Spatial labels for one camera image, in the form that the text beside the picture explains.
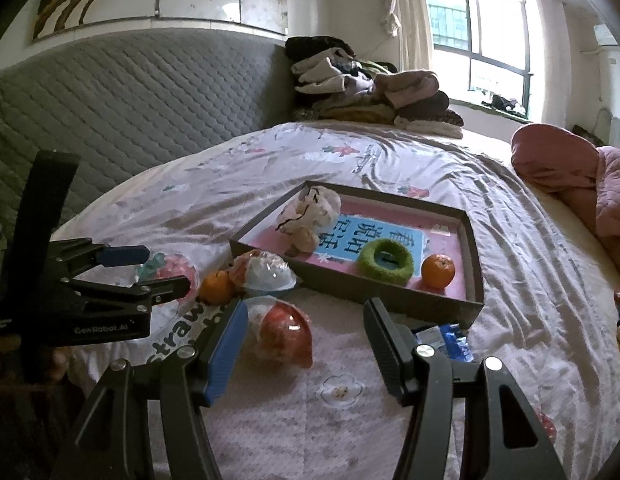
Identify small mandarin orange with stem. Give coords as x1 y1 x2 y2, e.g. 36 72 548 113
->
199 270 235 305

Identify cream plush toy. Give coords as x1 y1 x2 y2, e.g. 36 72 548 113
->
275 185 343 256

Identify large mandarin orange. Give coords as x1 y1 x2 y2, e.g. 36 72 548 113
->
421 254 457 290

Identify window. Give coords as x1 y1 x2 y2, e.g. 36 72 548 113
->
422 0 536 121

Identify cream curtain with tie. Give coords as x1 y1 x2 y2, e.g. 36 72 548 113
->
382 0 435 81

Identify pink quilt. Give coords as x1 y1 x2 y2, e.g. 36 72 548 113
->
510 122 620 278

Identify blue snack packet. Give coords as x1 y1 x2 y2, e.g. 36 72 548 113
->
412 322 476 363

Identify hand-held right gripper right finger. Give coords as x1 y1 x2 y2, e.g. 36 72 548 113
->
364 297 566 480

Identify white air conditioner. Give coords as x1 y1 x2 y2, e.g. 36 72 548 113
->
592 24 620 48

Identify plain cream curtain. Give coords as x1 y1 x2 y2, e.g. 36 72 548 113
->
532 0 571 128

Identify grey quilted headboard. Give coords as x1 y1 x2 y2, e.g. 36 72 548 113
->
0 27 295 241

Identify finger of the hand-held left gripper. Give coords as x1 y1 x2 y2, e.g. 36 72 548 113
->
54 275 191 312
50 237 150 282

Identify pile of folded clothes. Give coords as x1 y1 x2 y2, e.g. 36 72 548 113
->
284 35 465 140

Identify green knitted ring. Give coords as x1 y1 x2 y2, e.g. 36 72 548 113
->
357 239 415 283

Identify floral bed sheet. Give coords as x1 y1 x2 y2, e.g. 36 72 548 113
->
50 120 620 480

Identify dark cloth bundle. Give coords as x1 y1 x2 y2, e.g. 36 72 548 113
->
487 94 528 116

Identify person's left hand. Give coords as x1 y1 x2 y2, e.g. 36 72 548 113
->
42 347 68 381

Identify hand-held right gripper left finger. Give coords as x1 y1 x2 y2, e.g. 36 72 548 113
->
50 297 251 480

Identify red fruit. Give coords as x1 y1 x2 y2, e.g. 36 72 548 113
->
247 296 315 370

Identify brown cardboard box tray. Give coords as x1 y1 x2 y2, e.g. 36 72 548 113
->
229 180 486 331

